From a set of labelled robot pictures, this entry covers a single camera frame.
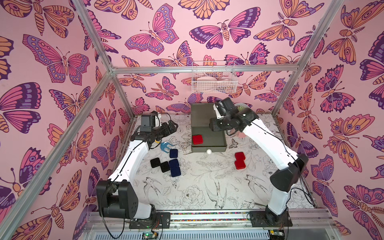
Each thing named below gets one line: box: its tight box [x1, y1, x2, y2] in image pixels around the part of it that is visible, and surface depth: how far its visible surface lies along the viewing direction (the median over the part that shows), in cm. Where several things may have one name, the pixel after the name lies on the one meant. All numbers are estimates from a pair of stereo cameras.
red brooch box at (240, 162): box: [234, 156, 246, 170], surface depth 94 cm
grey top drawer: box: [191, 125, 228, 155], surface depth 85 cm
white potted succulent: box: [233, 102, 253, 111], surface depth 113 cm
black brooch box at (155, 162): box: [150, 157, 161, 168], surface depth 96 cm
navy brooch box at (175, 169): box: [169, 163, 181, 177], surface depth 92 cm
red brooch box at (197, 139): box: [192, 134, 204, 145], surface depth 88 cm
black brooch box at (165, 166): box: [160, 161, 170, 173], surface depth 93 cm
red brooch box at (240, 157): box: [234, 151, 246, 164], surface depth 98 cm
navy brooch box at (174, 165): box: [168, 158, 181, 172], surface depth 93 cm
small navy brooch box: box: [169, 148, 178, 159], surface depth 101 cm
